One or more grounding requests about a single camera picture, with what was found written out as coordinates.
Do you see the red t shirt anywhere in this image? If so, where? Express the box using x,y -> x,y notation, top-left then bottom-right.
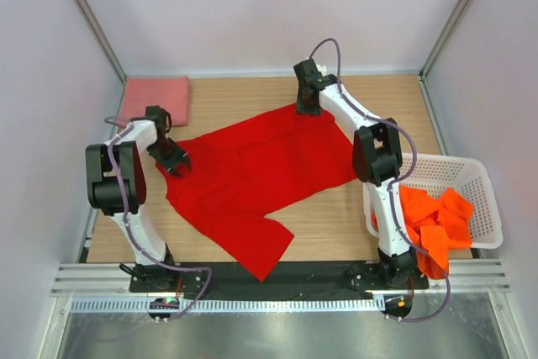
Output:
163,104 -> 356,281

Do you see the white perforated plastic basket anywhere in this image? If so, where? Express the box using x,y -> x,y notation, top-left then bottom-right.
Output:
363,153 -> 503,258

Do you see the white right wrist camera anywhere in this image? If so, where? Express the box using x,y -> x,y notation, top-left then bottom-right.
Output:
316,64 -> 327,76

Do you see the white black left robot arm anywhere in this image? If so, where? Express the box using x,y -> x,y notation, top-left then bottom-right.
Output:
85,106 -> 192,293

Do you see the orange crumpled t shirt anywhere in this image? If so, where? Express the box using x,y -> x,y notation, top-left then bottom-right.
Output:
370,185 -> 474,280

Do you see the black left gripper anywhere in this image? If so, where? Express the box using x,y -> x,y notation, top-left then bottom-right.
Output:
148,138 -> 190,177

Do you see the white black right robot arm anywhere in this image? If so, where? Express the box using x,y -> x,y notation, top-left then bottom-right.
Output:
293,59 -> 417,288

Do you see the white slotted cable duct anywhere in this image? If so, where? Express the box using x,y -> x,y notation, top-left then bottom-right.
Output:
70,296 -> 385,314

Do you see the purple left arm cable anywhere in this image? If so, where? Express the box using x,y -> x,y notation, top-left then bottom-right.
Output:
103,116 -> 214,326

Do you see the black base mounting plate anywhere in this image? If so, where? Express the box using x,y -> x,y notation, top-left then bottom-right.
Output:
119,261 -> 429,301

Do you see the aluminium frame rail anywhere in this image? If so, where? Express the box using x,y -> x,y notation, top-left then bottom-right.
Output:
51,258 -> 509,301

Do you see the pink folded t shirt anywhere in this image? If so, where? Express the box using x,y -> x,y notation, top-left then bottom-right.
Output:
119,76 -> 191,127

